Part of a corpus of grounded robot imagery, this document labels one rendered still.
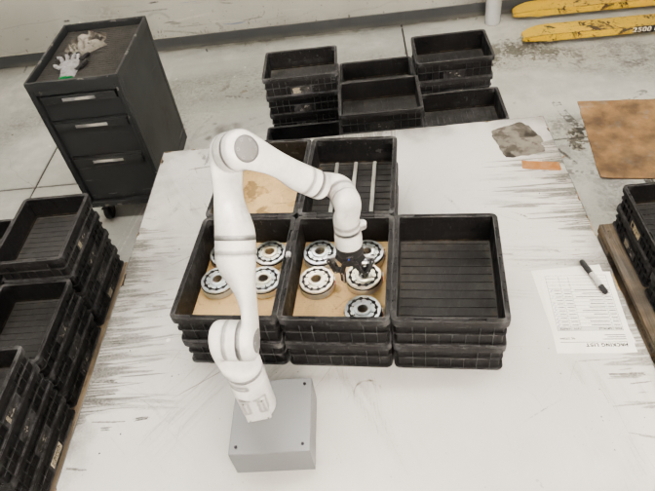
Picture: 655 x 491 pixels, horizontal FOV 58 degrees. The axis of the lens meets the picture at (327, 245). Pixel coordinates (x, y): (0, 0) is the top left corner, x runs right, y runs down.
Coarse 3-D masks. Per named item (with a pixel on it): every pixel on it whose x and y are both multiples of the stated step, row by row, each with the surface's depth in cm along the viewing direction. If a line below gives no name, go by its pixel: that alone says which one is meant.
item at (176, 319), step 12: (252, 216) 186; (264, 216) 185; (276, 216) 184; (288, 216) 184; (204, 228) 184; (288, 240) 176; (192, 252) 177; (192, 264) 175; (180, 288) 168; (276, 312) 158; (264, 324) 158
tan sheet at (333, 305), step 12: (384, 264) 179; (336, 276) 178; (384, 276) 175; (336, 288) 174; (384, 288) 172; (300, 300) 173; (312, 300) 172; (324, 300) 172; (336, 300) 171; (348, 300) 171; (384, 300) 169; (300, 312) 170; (312, 312) 169; (324, 312) 169; (336, 312) 168; (384, 312) 166
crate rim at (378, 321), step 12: (300, 216) 183; (312, 216) 182; (324, 216) 182; (360, 216) 180; (372, 216) 179; (384, 216) 178; (288, 264) 169; (288, 276) 166; (288, 324) 157; (300, 324) 156; (312, 324) 156; (324, 324) 155; (336, 324) 155; (348, 324) 154; (360, 324) 154; (372, 324) 153; (384, 324) 153
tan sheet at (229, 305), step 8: (200, 296) 178; (232, 296) 177; (200, 304) 176; (208, 304) 176; (216, 304) 175; (224, 304) 175; (232, 304) 175; (264, 304) 173; (272, 304) 173; (200, 312) 174; (208, 312) 174; (216, 312) 173; (224, 312) 173; (232, 312) 173; (264, 312) 171
